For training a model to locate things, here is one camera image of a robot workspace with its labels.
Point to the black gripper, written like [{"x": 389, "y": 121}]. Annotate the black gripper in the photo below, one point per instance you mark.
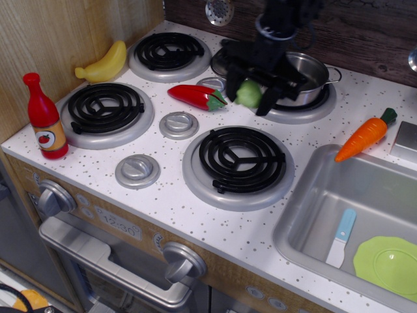
[{"x": 265, "y": 62}]

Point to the green toy broccoli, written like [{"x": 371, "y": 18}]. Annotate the green toy broccoli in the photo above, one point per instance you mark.
[{"x": 249, "y": 94}]

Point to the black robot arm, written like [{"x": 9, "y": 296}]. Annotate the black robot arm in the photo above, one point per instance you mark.
[{"x": 282, "y": 19}]

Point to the silver top knob back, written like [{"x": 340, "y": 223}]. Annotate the silver top knob back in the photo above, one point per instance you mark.
[{"x": 214, "y": 83}]

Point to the silver knob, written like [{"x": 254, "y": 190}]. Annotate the silver knob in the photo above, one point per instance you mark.
[
  {"x": 137, "y": 171},
  {"x": 178, "y": 125},
  {"x": 214, "y": 83}
]

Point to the steel pot lid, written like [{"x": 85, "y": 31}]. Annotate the steel pot lid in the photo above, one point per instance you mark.
[{"x": 219, "y": 63}]

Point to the back right stove burner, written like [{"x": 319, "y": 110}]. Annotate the back right stove burner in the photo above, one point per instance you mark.
[{"x": 313, "y": 112}]

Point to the stove burner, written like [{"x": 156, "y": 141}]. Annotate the stove burner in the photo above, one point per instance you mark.
[
  {"x": 313, "y": 112},
  {"x": 238, "y": 168},
  {"x": 169, "y": 57},
  {"x": 105, "y": 115}
]

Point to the red toy chili pepper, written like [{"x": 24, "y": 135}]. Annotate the red toy chili pepper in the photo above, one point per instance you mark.
[{"x": 199, "y": 96}]

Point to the small steel pot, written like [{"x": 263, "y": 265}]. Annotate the small steel pot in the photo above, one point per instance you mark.
[{"x": 318, "y": 76}]

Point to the hanging slotted steel spoon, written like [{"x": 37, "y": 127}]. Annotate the hanging slotted steel spoon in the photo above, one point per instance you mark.
[{"x": 219, "y": 12}]

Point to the silver top knob middle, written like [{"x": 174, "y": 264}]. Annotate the silver top knob middle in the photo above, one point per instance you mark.
[{"x": 178, "y": 125}]

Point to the front right stove burner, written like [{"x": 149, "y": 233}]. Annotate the front right stove burner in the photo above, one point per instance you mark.
[{"x": 238, "y": 168}]

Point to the back left stove burner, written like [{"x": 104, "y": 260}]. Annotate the back left stove burner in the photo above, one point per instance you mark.
[{"x": 169, "y": 57}]

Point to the orange toy carrot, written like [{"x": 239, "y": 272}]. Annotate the orange toy carrot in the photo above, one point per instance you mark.
[{"x": 369, "y": 133}]

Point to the silver top knob front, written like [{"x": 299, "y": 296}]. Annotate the silver top knob front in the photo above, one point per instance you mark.
[{"x": 137, "y": 171}]

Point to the yellow toy banana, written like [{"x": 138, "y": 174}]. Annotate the yellow toy banana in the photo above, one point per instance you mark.
[{"x": 106, "y": 68}]

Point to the front left stove burner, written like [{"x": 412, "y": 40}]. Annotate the front left stove burner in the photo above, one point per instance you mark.
[{"x": 105, "y": 115}]

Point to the hanging steel ladle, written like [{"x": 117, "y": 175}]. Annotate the hanging steel ladle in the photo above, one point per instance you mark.
[{"x": 412, "y": 59}]

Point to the silver faucet base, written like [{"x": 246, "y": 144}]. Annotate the silver faucet base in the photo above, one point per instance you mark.
[{"x": 404, "y": 145}]

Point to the silver toy sink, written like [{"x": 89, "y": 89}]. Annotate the silver toy sink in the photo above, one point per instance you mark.
[{"x": 354, "y": 223}]

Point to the right oven dial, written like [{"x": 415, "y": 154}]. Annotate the right oven dial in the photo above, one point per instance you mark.
[{"x": 182, "y": 262}]

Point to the oven dial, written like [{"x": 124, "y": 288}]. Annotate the oven dial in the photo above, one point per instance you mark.
[
  {"x": 182, "y": 262},
  {"x": 54, "y": 199}
]

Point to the red toy ketchup bottle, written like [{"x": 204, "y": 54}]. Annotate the red toy ketchup bottle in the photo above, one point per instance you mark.
[{"x": 45, "y": 120}]

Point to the green toy plate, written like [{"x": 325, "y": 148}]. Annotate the green toy plate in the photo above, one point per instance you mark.
[{"x": 388, "y": 262}]

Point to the left oven dial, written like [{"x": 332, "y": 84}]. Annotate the left oven dial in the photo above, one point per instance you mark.
[{"x": 54, "y": 199}]

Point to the blue handled toy knife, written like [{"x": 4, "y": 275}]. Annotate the blue handled toy knife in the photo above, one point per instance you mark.
[{"x": 336, "y": 254}]

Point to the silver oven door handle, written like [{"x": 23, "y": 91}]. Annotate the silver oven door handle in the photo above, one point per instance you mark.
[{"x": 110, "y": 282}]

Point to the yellow object with black cable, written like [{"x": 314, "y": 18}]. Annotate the yellow object with black cable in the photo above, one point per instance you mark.
[{"x": 26, "y": 305}]

